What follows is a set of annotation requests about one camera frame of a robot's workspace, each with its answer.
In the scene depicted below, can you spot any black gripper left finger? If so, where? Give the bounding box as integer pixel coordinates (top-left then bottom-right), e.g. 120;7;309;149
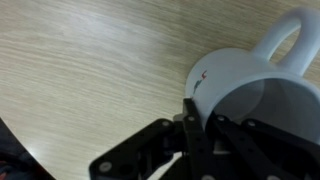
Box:
89;98;218;180

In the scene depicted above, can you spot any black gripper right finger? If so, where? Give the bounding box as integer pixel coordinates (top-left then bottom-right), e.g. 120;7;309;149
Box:
204;113;320;180

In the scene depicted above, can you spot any white mug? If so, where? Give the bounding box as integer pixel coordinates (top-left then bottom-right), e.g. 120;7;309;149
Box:
184;6;320;145

